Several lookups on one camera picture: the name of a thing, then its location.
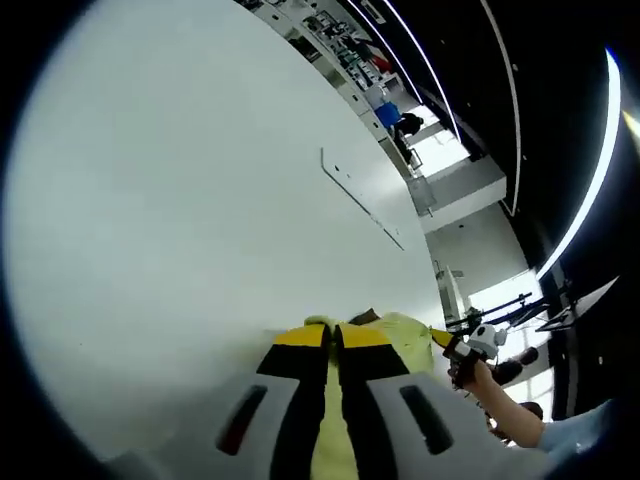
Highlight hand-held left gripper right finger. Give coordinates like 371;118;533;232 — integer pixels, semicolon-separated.
333;322;526;480

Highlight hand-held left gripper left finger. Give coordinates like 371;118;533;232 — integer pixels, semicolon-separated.
212;322;335;480

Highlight yellow blue black garment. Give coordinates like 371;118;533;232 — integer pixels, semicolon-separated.
304;308;435;480

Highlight person's right hand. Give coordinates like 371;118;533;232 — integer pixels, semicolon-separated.
449;357;496;399

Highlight grey mesh office chair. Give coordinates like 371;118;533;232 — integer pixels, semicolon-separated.
407;177;437;217

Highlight person in light blue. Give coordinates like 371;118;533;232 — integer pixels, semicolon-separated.
539;399;640;480

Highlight long white workbench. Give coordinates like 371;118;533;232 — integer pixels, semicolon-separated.
239;0;426;171

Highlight long curved ceiling light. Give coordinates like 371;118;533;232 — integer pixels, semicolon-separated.
537;47;622;279

